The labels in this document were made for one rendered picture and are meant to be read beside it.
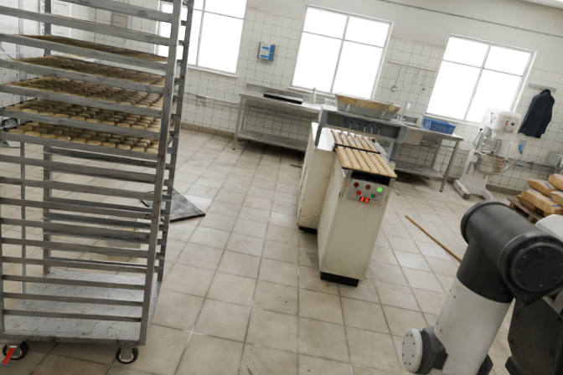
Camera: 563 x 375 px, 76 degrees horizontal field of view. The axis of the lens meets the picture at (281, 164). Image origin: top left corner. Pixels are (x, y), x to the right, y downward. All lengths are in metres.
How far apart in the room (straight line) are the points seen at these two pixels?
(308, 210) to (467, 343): 2.70
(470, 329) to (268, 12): 5.79
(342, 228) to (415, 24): 4.38
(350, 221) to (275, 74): 3.95
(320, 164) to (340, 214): 0.72
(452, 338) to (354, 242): 2.01
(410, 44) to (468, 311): 5.83
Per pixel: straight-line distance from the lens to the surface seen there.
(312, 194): 3.28
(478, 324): 0.72
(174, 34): 1.45
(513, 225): 0.66
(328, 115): 3.18
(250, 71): 6.20
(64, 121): 1.62
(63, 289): 2.34
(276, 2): 6.20
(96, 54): 1.54
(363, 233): 2.68
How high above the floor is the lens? 1.54
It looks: 17 degrees down
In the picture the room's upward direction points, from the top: 12 degrees clockwise
